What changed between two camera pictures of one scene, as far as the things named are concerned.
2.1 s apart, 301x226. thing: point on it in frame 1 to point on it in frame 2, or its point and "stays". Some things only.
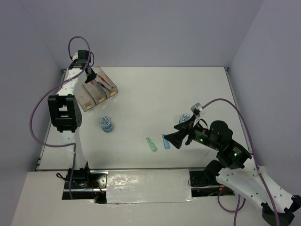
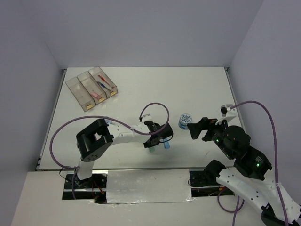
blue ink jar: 184,117 stays
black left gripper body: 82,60 to 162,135
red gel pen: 103,79 stays
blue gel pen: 102,85 stays
